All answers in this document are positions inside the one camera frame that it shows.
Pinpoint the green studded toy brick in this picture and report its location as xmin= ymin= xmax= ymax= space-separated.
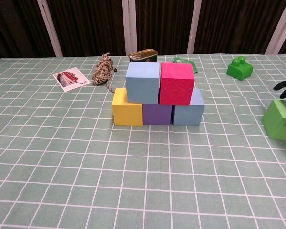
xmin=226 ymin=55 xmax=254 ymax=81

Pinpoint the pink foam cube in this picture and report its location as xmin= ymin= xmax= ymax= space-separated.
xmin=159 ymin=62 xmax=195 ymax=106

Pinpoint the dark green meat tin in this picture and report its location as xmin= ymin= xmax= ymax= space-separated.
xmin=128 ymin=49 xmax=159 ymax=64

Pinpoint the green snack packet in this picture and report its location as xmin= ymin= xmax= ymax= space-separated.
xmin=173 ymin=56 xmax=199 ymax=74

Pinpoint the light blue foam cube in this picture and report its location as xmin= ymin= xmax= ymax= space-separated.
xmin=172 ymin=88 xmax=205 ymax=126
xmin=125 ymin=62 xmax=161 ymax=104

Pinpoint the camouflage rope bundle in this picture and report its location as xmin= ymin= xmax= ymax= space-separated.
xmin=92 ymin=53 xmax=118 ymax=94

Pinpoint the green checked tablecloth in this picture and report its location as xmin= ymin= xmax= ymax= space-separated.
xmin=0 ymin=53 xmax=286 ymax=229

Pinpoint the yellow foam cube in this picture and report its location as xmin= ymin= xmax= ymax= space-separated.
xmin=112 ymin=87 xmax=143 ymax=126

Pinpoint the green foam cube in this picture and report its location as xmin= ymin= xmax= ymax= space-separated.
xmin=262 ymin=99 xmax=286 ymax=141

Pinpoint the white photo card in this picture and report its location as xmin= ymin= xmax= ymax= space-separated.
xmin=52 ymin=67 xmax=92 ymax=93

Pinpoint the purple foam cube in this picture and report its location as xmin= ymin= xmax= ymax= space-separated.
xmin=142 ymin=103 xmax=173 ymax=126

